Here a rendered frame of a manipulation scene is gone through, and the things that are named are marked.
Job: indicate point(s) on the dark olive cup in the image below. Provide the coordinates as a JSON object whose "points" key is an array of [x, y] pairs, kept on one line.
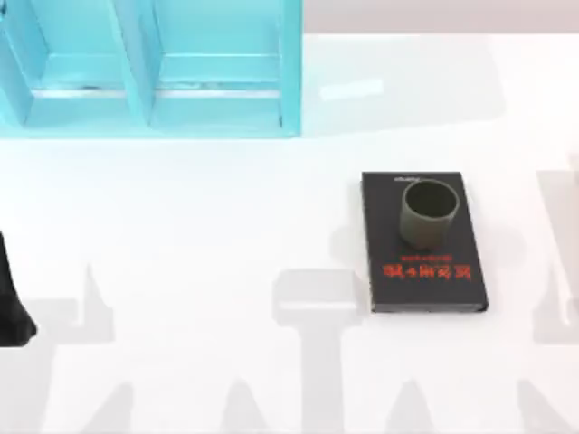
{"points": [[425, 226]]}

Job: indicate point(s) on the black book with red lettering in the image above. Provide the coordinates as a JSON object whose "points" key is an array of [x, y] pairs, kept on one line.
{"points": [[425, 280]]}

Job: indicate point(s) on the light blue rack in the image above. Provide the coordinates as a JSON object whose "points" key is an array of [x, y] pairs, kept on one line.
{"points": [[140, 68]]}

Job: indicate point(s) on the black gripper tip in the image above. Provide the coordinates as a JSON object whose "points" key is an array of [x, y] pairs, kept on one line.
{"points": [[11, 316]]}

